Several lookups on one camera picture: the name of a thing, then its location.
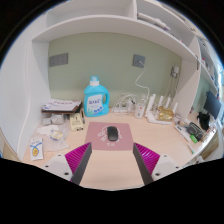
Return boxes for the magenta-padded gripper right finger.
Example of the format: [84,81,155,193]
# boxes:
[133,142,183,185]

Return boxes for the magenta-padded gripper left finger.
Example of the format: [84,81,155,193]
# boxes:
[43,142,93,186]

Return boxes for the black computer mouse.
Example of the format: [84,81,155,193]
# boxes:
[106,125,120,142]

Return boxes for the pink mouse pad white drawing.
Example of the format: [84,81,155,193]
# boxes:
[84,121,135,152]

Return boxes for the white packet yellow print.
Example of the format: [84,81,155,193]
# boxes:
[29,136,44,162]

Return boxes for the clear plastic bags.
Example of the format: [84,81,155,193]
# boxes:
[36,113,73,153]

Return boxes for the long white box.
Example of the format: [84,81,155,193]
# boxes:
[174,123,193,141]

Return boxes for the black pouch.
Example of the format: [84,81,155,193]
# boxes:
[186,121,205,142]

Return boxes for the small yellow carton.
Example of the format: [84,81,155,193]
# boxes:
[69,112,84,132]

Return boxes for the white router with antennas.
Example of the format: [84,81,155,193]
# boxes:
[145,93,179,125]

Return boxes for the black pen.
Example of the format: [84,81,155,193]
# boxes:
[80,107,86,125]

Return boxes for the white power strip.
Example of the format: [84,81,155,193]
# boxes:
[112,104,134,114]

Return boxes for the blue detergent bottle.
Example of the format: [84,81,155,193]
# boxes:
[83,75,111,118]

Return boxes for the dark monitor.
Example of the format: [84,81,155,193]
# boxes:
[203,90,223,120]

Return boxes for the white shelf unit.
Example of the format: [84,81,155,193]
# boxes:
[31,0,221,88]

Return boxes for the white cable bundle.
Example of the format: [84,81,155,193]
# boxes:
[111,93,138,114]

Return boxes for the white wall adapter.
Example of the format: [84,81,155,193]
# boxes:
[171,65,180,79]

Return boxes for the grey wall plate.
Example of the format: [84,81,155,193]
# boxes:
[48,52,69,68]

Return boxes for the grey wall socket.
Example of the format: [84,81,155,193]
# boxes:
[132,54,146,69]

